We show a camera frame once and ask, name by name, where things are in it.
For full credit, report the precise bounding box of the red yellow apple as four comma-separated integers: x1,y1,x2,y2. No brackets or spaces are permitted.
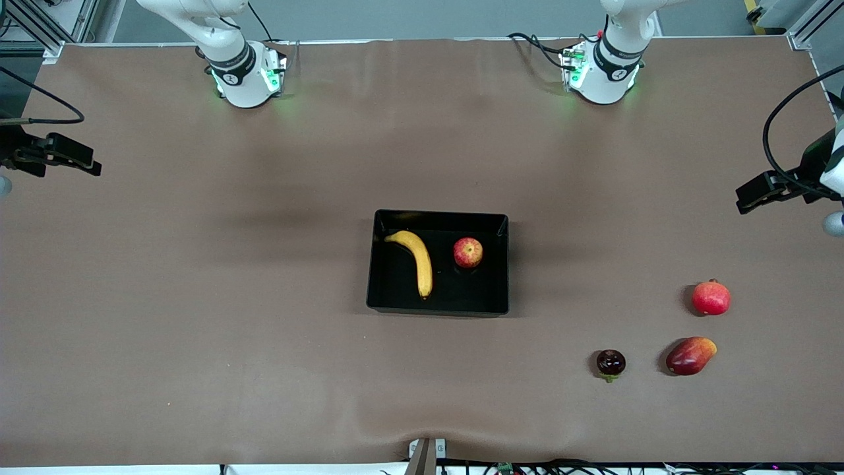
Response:
453,237,483,269

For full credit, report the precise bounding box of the black plastic box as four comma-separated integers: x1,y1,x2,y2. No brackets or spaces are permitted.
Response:
366,210,510,316

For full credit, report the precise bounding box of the yellow banana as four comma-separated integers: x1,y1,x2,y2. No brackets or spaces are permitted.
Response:
384,230,434,300

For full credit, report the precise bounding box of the red pomegranate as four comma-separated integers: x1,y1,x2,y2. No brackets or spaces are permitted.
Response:
692,279,732,317

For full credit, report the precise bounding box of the red mango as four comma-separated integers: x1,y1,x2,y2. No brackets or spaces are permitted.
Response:
665,336,717,376

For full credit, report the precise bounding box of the brown table mat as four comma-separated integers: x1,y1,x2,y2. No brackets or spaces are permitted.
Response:
0,36,844,466

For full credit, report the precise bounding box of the dark purple mangosteen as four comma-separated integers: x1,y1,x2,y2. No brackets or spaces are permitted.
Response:
596,350,626,383

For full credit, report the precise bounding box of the aluminium frame profile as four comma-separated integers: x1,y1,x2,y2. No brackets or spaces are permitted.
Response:
0,0,100,60
748,0,844,52

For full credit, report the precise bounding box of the black right arm base cable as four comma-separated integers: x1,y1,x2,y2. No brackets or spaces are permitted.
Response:
247,0,279,44

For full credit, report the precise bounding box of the black arm base cable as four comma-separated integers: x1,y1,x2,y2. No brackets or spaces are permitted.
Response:
247,0,279,44
506,32,572,70

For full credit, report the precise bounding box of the black left arm base cable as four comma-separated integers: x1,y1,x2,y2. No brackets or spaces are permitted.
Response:
506,32,572,70

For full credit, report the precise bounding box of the grey camera mount clamp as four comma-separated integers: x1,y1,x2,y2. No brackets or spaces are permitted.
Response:
407,437,447,475

